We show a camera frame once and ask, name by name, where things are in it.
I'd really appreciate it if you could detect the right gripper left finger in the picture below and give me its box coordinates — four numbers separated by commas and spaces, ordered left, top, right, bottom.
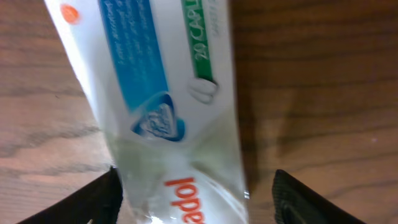
19, 167, 123, 224

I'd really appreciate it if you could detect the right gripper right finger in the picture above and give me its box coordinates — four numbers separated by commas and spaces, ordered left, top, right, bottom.
272, 169, 364, 224

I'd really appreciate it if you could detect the white Panadol box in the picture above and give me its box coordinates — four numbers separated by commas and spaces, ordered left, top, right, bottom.
45, 0, 248, 224

